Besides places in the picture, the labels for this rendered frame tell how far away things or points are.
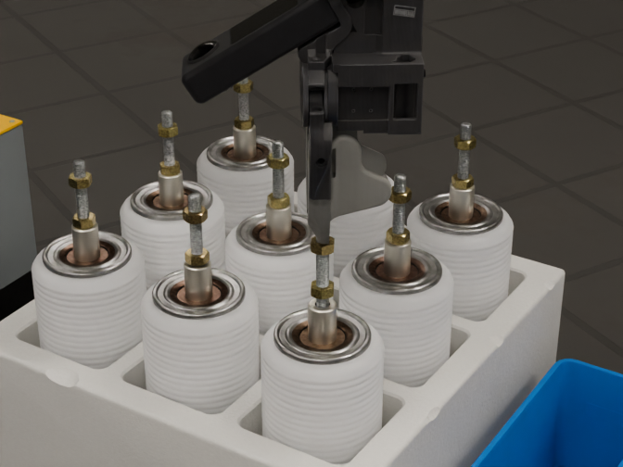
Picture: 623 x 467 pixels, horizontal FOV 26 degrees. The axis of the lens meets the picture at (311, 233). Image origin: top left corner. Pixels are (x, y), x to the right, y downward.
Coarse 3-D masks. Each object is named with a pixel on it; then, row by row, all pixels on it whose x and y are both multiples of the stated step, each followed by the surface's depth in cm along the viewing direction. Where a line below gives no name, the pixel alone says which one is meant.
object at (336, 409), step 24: (264, 336) 105; (264, 360) 103; (288, 360) 101; (360, 360) 102; (264, 384) 104; (288, 384) 101; (312, 384) 101; (336, 384) 101; (360, 384) 102; (264, 408) 105; (288, 408) 102; (312, 408) 102; (336, 408) 102; (360, 408) 103; (264, 432) 107; (288, 432) 104; (312, 432) 103; (336, 432) 103; (360, 432) 104; (312, 456) 104; (336, 456) 104
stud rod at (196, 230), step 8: (192, 200) 105; (200, 200) 105; (192, 208) 105; (200, 208) 106; (192, 224) 106; (200, 224) 106; (192, 232) 106; (200, 232) 106; (192, 240) 107; (200, 240) 107; (192, 248) 107; (200, 248) 107
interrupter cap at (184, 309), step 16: (176, 272) 112; (224, 272) 112; (160, 288) 110; (176, 288) 110; (224, 288) 110; (240, 288) 110; (160, 304) 108; (176, 304) 108; (192, 304) 108; (208, 304) 108; (224, 304) 108; (240, 304) 108
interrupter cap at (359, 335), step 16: (288, 320) 106; (304, 320) 106; (352, 320) 106; (288, 336) 104; (304, 336) 104; (352, 336) 104; (368, 336) 103; (288, 352) 102; (304, 352) 102; (320, 352) 102; (336, 352) 102; (352, 352) 102
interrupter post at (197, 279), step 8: (184, 264) 108; (208, 264) 108; (184, 272) 108; (192, 272) 107; (200, 272) 107; (208, 272) 108; (184, 280) 109; (192, 280) 108; (200, 280) 108; (208, 280) 108; (192, 288) 108; (200, 288) 108; (208, 288) 108; (192, 296) 108; (200, 296) 108; (208, 296) 109
